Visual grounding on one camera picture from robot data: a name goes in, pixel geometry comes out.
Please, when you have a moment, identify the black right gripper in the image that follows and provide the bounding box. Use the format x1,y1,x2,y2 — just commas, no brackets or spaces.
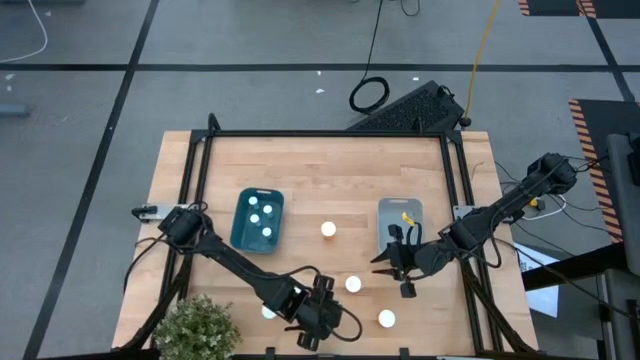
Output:
370,224,457,300

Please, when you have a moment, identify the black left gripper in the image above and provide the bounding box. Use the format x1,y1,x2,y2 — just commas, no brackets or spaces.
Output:
293,274,347,352

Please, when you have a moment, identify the grey plastic bin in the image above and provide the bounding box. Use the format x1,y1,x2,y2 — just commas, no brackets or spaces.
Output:
377,197,425,256

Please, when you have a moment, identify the teal plastic bin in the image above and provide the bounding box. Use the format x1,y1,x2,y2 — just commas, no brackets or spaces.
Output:
229,187,285,255

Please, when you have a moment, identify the green potted plant black pot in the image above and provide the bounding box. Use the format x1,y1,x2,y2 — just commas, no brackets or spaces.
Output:
152,294,242,360

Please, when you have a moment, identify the white paper sheet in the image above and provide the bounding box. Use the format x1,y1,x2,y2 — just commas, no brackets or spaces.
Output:
514,242,561,319

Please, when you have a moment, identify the black perforated panel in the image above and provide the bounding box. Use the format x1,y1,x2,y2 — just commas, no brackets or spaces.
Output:
345,79,466,134

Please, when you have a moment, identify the grey metal cart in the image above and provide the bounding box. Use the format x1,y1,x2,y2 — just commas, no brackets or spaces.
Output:
519,130,640,360

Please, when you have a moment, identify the black mat hazard-striped edge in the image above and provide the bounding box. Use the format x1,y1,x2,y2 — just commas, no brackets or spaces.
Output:
517,0,640,20
568,98,640,246

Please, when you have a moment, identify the black aluminium table frame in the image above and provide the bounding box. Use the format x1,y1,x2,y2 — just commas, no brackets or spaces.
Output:
113,112,541,360

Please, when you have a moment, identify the black hanging cable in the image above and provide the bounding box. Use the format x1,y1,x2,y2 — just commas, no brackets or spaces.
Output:
348,0,392,115

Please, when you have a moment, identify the yellow hanging cable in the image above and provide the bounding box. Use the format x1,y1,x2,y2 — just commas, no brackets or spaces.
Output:
462,0,503,126

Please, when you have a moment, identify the white floor cable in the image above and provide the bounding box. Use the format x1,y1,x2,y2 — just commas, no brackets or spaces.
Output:
0,0,50,64

